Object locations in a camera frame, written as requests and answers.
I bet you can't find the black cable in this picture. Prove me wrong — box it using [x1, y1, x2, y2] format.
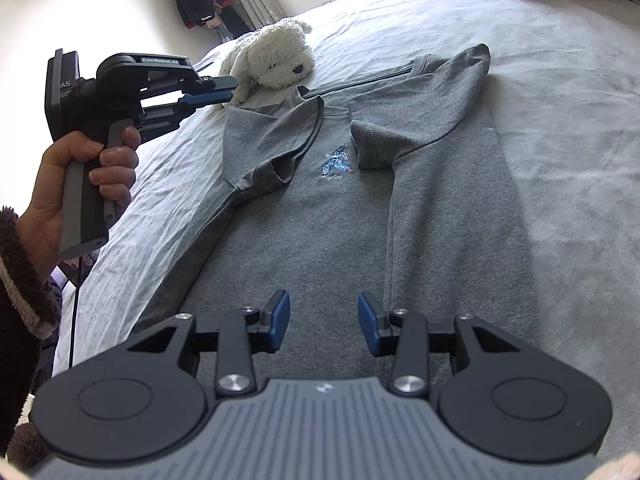
[69, 255, 86, 372]

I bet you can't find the white plush dog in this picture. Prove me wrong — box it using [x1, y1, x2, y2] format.
[220, 17, 316, 107]

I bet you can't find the person's left hand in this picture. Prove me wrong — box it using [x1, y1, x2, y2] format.
[17, 126, 142, 275]

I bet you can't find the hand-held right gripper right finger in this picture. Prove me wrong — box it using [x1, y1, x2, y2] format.
[357, 292, 523, 396]

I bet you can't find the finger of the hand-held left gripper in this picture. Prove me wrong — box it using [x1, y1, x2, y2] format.
[179, 87, 237, 112]
[196, 75, 241, 93]

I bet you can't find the grey t-shirt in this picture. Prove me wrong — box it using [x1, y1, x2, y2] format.
[131, 44, 547, 396]

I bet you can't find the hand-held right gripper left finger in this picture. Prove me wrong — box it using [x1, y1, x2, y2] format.
[126, 289, 292, 396]

